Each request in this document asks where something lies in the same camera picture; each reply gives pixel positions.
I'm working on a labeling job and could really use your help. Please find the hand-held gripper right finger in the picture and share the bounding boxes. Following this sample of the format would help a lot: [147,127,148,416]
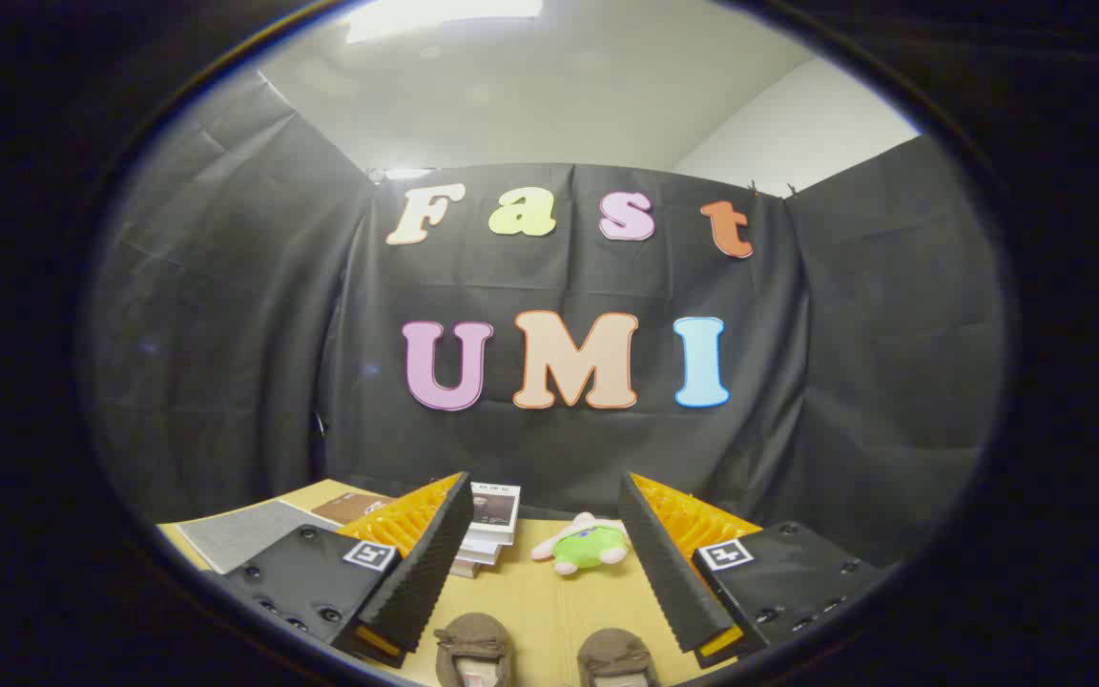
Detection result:
[617,470,886,670]

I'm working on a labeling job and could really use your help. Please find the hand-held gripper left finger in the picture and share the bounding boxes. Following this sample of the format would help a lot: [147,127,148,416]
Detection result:
[223,470,475,669]

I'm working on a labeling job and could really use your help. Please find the brown fluffy shoe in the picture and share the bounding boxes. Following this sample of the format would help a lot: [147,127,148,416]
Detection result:
[434,613,515,687]
[576,627,661,687]

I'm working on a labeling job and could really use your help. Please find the grey fabric storage box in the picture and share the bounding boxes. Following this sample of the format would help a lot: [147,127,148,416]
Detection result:
[176,499,342,575]

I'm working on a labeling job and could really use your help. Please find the plain white book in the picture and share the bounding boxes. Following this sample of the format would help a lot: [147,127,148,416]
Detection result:
[458,534,513,567]

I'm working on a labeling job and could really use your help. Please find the pink and green plush toy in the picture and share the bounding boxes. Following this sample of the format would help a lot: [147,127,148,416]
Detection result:
[530,512,632,576]

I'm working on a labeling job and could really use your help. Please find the white portrait cover book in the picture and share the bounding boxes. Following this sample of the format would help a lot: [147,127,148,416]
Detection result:
[468,482,522,546]

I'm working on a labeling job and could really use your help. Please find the brown book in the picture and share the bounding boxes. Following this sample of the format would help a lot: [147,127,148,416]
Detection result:
[313,491,394,525]

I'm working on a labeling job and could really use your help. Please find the black backdrop cloth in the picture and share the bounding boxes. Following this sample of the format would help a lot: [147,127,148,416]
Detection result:
[82,72,1006,573]

